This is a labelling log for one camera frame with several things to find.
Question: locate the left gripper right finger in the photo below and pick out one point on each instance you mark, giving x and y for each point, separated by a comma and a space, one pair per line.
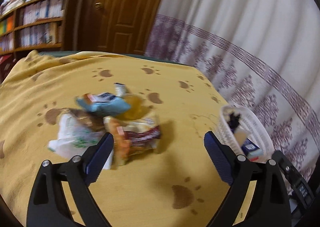
257, 195

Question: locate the white plastic basket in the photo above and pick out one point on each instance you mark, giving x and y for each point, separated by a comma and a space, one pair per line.
236, 116

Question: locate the wooden bookshelf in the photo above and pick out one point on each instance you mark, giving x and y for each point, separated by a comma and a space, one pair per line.
43, 25

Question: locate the white green snack bag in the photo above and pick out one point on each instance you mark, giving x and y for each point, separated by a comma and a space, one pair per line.
73, 138

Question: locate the red brown snack packet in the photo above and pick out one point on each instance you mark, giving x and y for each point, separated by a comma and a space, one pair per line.
133, 137

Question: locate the light blue snack packet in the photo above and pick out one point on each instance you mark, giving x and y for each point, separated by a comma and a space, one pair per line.
105, 104

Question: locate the blue soda cracker pack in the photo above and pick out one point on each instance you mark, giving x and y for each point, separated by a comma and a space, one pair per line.
250, 149

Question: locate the small silver candy wrapper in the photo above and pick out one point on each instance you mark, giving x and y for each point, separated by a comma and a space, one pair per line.
120, 89

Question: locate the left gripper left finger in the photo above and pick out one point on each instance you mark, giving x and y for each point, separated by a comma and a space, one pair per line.
48, 205

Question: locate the brown wooden door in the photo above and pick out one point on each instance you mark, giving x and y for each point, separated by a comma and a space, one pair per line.
116, 26

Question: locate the white purple patterned curtain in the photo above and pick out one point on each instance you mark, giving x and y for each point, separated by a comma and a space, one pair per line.
262, 54

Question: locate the brown dried fruit packet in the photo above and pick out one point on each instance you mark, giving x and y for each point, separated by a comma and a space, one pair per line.
82, 116

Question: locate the yellow jelly cup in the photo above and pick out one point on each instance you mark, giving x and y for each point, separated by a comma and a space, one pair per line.
137, 108

